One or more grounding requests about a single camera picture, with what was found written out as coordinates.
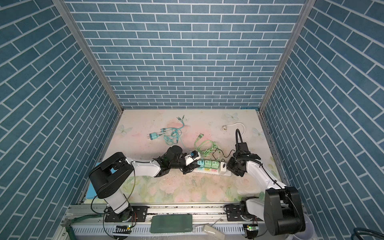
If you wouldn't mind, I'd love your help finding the green charger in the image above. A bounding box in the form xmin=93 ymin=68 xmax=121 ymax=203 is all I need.
xmin=204 ymin=160 xmax=212 ymax=169
xmin=211 ymin=161 xmax=220 ymax=170

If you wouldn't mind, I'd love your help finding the white charger adapter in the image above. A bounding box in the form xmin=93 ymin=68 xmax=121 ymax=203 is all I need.
xmin=220 ymin=162 xmax=227 ymax=174

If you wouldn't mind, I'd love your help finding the teal charger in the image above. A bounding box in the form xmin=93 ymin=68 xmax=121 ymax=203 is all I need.
xmin=198 ymin=160 xmax=205 ymax=168
xmin=148 ymin=133 xmax=160 ymax=140

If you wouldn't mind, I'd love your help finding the white power strip cord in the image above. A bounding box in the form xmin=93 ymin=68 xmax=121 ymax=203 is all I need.
xmin=221 ymin=122 xmax=246 ymax=136

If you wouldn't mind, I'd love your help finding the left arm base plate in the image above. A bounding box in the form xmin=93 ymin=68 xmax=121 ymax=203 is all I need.
xmin=105 ymin=206 xmax=148 ymax=224

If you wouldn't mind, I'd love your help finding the white small device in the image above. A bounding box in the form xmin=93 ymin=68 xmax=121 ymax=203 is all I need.
xmin=203 ymin=224 xmax=225 ymax=240

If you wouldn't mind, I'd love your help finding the teal multi-head cable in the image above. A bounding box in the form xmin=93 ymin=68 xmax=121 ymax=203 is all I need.
xmin=157 ymin=115 xmax=186 ymax=146

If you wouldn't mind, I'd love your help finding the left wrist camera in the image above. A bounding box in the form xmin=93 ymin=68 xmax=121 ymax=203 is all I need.
xmin=184 ymin=151 xmax=201 ymax=166

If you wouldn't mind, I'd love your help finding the green box on rail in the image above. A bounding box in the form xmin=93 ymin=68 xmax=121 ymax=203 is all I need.
xmin=150 ymin=214 xmax=193 ymax=234

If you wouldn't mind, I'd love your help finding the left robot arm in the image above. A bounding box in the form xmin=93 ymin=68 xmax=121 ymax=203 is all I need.
xmin=89 ymin=146 xmax=202 ymax=215

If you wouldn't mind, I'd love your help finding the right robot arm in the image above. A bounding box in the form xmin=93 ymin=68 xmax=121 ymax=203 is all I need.
xmin=227 ymin=143 xmax=306 ymax=236

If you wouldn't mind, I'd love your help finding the white power strip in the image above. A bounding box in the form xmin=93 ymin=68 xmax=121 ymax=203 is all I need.
xmin=193 ymin=167 xmax=232 ymax=177

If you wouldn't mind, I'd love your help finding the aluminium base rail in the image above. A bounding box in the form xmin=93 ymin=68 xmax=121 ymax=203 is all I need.
xmin=53 ymin=202 xmax=307 ymax=240

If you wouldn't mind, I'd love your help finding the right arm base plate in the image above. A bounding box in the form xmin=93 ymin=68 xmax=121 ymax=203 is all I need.
xmin=223 ymin=204 xmax=263 ymax=222

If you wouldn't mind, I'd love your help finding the white bowl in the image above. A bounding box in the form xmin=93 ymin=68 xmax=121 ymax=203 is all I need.
xmin=297 ymin=215 xmax=315 ymax=240

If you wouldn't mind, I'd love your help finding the black usb cable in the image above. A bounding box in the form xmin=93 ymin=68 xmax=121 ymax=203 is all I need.
xmin=212 ymin=148 xmax=236 ymax=164

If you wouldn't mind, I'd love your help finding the blue sheet at left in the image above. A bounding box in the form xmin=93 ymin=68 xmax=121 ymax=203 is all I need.
xmin=86 ymin=182 xmax=97 ymax=200

